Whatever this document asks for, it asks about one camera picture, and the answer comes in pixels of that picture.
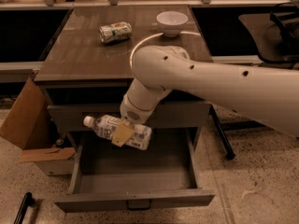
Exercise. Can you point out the crushed green drink can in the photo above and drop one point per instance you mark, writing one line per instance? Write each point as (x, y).
(115, 32)

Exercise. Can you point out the black chair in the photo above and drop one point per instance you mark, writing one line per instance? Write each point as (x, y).
(276, 33)

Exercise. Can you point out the open grey middle drawer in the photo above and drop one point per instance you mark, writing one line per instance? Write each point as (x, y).
(107, 178)

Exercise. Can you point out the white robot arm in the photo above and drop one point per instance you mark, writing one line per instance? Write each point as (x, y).
(269, 96)

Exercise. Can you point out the white ceramic bowl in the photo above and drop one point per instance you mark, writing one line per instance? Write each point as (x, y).
(171, 23)

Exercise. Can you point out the grey drawer cabinet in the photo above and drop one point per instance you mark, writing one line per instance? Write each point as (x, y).
(82, 76)

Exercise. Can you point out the black floor handle bar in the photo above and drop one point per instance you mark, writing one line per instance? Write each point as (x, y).
(27, 201)

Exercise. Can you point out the clear plastic water bottle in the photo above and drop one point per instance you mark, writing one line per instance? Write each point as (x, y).
(106, 125)

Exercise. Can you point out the brown cardboard box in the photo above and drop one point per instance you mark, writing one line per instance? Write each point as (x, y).
(28, 126)

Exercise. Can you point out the closed grey top drawer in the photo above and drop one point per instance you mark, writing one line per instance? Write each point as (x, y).
(187, 114)

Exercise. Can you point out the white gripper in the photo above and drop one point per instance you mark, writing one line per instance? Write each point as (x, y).
(131, 111)

